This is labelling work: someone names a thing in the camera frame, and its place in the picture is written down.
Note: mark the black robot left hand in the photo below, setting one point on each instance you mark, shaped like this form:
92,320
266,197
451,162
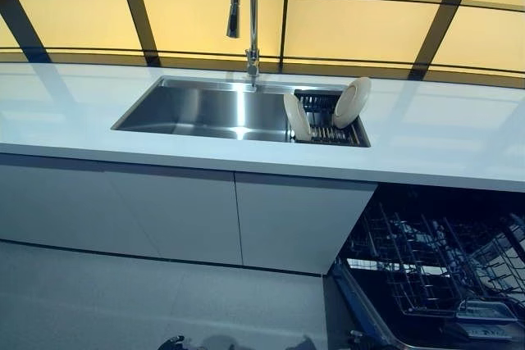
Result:
172,344

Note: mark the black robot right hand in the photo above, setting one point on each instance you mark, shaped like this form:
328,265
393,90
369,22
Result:
361,342

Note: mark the cream round plate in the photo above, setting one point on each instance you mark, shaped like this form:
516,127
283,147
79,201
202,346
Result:
350,104
297,118

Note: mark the black dish drying rack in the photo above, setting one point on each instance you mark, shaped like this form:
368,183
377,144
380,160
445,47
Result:
336,143

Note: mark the stainless steel sink basin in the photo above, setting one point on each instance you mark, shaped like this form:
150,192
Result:
184,108

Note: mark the chrome gooseneck kitchen faucet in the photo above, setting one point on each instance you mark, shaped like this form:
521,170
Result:
253,26

